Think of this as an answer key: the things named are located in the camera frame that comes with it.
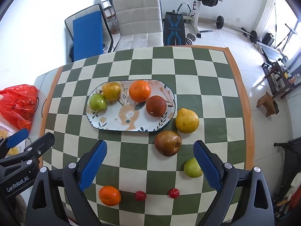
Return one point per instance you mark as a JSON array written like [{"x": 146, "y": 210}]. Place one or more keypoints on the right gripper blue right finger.
[{"x": 210, "y": 164}]

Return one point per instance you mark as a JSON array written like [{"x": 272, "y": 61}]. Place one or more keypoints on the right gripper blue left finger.
[{"x": 90, "y": 163}]

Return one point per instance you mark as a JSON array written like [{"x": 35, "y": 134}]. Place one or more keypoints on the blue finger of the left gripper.
[{"x": 17, "y": 138}]

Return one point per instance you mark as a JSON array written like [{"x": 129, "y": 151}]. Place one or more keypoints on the green apple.
[
  {"x": 192, "y": 168},
  {"x": 97, "y": 102}
]

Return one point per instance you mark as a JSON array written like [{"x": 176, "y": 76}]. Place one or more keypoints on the small orange tangerine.
[{"x": 110, "y": 196}]

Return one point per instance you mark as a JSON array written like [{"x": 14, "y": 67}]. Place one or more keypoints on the brown pear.
[{"x": 168, "y": 143}]

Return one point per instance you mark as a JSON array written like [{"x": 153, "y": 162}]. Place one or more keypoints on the large yellow lemon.
[{"x": 187, "y": 121}]

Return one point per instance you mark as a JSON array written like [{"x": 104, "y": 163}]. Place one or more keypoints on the red cherry tomato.
[
  {"x": 140, "y": 196},
  {"x": 174, "y": 193}
]

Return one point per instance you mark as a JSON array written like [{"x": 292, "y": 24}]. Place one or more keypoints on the dark red-orange orange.
[{"x": 156, "y": 106}]

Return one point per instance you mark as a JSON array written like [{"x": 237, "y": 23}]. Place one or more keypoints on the red plastic bag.
[{"x": 18, "y": 105}]

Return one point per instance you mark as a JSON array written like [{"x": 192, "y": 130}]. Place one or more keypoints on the green checkered tablecloth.
[{"x": 205, "y": 80}]

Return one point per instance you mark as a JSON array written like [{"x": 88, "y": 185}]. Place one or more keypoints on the floral oval plate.
[{"x": 127, "y": 115}]

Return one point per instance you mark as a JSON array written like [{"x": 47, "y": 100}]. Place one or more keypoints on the small yellow citrus fruit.
[{"x": 111, "y": 91}]

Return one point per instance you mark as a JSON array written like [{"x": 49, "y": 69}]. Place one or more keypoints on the small wooden stool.
[{"x": 270, "y": 105}]

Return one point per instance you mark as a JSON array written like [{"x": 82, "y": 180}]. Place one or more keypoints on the bright orange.
[{"x": 140, "y": 91}]

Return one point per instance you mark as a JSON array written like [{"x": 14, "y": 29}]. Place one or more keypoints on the dark wooden side table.
[{"x": 280, "y": 83}]

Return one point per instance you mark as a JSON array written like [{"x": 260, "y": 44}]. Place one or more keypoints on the blue cushioned chair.
[{"x": 89, "y": 32}]

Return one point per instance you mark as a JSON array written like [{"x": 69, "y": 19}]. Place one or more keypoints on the black blue weight bench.
[{"x": 174, "y": 29}]

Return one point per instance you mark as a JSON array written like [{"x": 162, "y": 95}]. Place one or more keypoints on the barbell on floor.
[{"x": 253, "y": 35}]

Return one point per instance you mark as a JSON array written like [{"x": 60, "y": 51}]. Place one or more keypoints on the white padded chair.
[{"x": 140, "y": 23}]

